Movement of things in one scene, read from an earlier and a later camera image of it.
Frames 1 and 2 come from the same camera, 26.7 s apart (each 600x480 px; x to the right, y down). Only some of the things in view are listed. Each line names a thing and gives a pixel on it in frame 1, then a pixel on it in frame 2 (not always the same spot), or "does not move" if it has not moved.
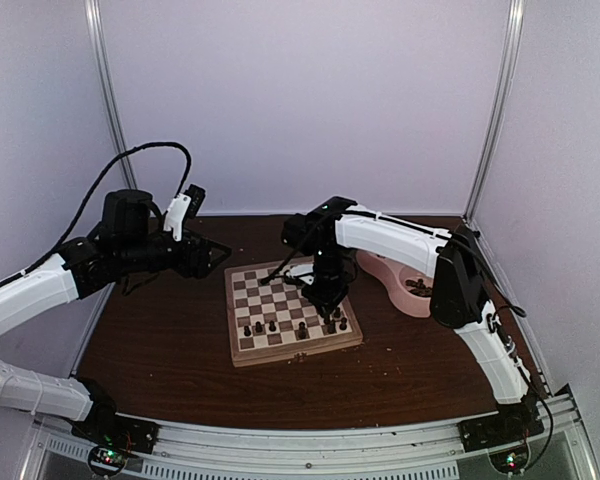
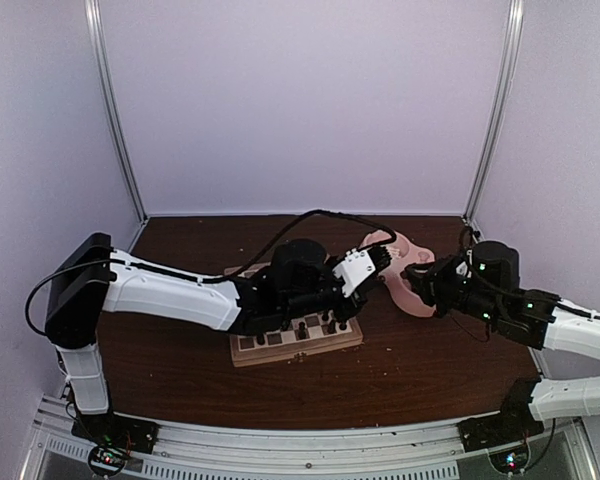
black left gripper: [198, 267] → [356, 304]
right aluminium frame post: [507, 84] does not move
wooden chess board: [274, 322] does not move
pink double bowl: [409, 287] does not move
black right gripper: [330, 299] → [428, 284]
